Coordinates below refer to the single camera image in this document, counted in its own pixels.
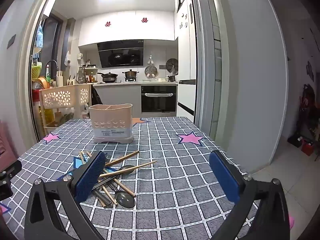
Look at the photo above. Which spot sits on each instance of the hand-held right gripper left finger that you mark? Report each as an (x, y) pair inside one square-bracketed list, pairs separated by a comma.
[(88, 180)]

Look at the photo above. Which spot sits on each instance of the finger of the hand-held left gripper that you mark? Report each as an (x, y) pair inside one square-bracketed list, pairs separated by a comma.
[(11, 168)]

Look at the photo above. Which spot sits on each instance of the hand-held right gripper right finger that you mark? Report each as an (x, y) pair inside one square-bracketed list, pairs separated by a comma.
[(225, 177)]

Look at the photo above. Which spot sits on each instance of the wooden chopstick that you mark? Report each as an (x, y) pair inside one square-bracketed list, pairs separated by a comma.
[(125, 187), (140, 166), (123, 157), (110, 197), (82, 157)]

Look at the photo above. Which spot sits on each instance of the dark grey spoon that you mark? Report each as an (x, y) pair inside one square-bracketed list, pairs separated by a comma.
[(125, 200), (127, 170)]

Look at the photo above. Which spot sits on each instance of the beige utensil holder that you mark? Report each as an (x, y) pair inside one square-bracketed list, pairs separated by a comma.
[(112, 115)]

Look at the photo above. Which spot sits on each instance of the checked star tablecloth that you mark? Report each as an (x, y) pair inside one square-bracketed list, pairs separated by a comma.
[(175, 180)]

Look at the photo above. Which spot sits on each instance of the black cloth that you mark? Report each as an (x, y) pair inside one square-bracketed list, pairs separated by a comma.
[(96, 96)]

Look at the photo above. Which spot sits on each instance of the beige flower-cutout trolley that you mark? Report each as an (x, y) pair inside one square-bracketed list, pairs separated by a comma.
[(57, 97)]

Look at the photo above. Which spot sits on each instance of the red box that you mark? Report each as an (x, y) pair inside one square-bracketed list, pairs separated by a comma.
[(307, 147)]

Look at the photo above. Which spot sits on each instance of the orange basin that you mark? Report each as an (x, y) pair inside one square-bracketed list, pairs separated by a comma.
[(41, 83)]

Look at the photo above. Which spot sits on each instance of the black built-in oven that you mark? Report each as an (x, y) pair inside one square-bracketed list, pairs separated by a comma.
[(157, 102)]

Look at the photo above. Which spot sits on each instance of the white knife block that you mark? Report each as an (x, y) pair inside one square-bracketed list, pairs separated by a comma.
[(59, 80)]

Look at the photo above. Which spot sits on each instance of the yellow-green plastic basket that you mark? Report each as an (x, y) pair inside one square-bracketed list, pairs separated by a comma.
[(36, 70)]

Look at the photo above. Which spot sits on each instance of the black wok with lid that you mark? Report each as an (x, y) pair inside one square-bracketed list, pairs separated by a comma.
[(108, 77)]

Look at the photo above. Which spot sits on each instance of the black kitchen faucet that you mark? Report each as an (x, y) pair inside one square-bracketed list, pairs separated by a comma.
[(56, 66)]

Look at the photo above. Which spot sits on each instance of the white plastic bag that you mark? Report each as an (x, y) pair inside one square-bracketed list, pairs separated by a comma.
[(67, 59)]

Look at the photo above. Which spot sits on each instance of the round steamer rack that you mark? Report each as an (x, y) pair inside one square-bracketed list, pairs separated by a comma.
[(150, 71)]

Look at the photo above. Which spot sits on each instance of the white refrigerator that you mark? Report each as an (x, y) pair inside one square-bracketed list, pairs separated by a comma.
[(186, 55)]

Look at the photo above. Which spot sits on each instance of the black range hood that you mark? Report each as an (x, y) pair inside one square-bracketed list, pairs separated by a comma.
[(120, 55)]

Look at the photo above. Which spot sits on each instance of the blue hanging bag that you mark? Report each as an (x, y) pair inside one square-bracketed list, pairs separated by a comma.
[(39, 36)]

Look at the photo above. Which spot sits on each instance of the red paper decal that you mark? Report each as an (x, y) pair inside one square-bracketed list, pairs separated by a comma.
[(144, 20), (108, 24)]

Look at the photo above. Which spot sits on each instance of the dark wall switch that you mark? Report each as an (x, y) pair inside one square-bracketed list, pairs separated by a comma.
[(11, 41)]

